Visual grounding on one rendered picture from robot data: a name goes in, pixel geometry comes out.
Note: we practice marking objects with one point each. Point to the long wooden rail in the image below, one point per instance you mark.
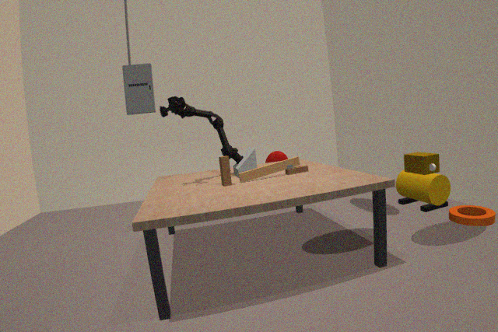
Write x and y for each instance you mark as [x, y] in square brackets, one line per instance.
[269, 169]

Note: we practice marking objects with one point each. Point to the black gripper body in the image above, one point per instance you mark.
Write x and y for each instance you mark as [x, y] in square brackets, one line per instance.
[174, 108]

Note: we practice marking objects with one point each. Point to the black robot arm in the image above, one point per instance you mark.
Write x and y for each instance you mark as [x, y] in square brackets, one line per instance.
[227, 149]

